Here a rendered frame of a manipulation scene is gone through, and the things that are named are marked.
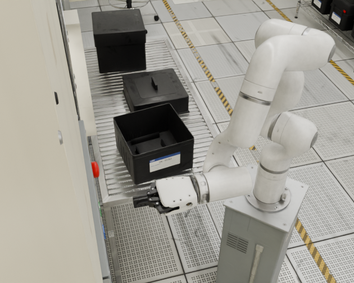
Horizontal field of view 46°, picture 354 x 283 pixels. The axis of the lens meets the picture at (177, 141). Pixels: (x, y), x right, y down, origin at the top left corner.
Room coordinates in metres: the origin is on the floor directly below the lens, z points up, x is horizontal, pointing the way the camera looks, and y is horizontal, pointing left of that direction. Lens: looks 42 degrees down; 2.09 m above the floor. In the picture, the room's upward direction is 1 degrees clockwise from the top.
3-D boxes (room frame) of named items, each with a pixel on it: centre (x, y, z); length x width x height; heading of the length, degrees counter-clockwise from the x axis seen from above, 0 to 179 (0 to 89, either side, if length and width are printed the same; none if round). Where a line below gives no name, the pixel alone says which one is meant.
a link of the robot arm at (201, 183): (0.79, -0.07, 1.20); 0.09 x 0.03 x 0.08; 16
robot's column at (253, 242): (1.16, -0.38, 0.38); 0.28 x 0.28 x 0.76; 61
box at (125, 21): (2.23, 0.34, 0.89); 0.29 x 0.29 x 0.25; 11
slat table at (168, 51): (1.81, 0.19, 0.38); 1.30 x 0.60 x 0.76; 16
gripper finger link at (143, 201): (0.73, 0.08, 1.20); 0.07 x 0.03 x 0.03; 106
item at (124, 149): (1.38, 0.11, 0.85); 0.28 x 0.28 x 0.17; 24
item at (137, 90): (1.80, 0.12, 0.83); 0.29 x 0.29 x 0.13; 18
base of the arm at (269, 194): (1.16, -0.38, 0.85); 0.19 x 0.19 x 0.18
